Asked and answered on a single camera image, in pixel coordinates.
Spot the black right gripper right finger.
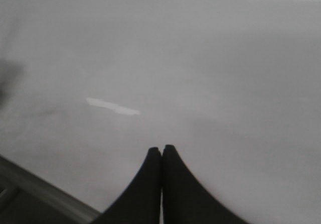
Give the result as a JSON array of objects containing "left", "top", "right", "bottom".
[{"left": 162, "top": 145, "right": 247, "bottom": 223}]

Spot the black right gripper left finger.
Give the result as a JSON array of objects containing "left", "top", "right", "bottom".
[{"left": 92, "top": 147, "right": 162, "bottom": 224}]

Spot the white whiteboard with aluminium frame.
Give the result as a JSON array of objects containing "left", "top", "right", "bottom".
[{"left": 1, "top": 0, "right": 320, "bottom": 223}]

